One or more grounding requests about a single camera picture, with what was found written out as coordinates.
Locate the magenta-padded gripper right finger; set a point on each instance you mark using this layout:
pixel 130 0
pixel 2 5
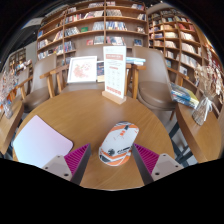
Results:
pixel 146 159

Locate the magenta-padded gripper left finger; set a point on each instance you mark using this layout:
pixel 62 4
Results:
pixel 77 159

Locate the white orange patterned computer mouse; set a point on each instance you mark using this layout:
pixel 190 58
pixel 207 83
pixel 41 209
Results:
pixel 118 143

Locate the pale blue pink mouse pad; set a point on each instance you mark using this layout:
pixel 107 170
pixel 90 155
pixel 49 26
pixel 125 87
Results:
pixel 41 141

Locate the round wooden side table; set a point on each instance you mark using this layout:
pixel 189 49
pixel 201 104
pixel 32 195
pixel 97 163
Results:
pixel 203 140
pixel 10 126

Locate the brown padded wooden armchair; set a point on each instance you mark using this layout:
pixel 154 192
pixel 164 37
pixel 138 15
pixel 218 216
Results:
pixel 35 96
pixel 86 87
pixel 153 93

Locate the glass vase with dried flowers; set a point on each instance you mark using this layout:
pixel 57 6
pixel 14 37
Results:
pixel 201 111
pixel 7 110

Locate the blue yellow book stack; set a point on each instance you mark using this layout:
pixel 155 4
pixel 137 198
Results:
pixel 185 96

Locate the white framed floral picture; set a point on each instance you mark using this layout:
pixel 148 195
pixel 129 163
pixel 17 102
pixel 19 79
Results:
pixel 82 69

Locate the dark cover book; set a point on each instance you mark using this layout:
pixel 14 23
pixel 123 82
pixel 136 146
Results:
pixel 100 71

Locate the white orange sign wooden base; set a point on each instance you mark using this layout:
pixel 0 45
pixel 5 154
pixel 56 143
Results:
pixel 115 71

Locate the distant wooden bookshelf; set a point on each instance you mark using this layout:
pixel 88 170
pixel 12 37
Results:
pixel 17 60

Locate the curved wooden bookshelf with books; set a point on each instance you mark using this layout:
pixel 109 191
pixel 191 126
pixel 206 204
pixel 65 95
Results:
pixel 180 43

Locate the wide wooden bookshelf with books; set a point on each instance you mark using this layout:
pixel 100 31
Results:
pixel 93 26

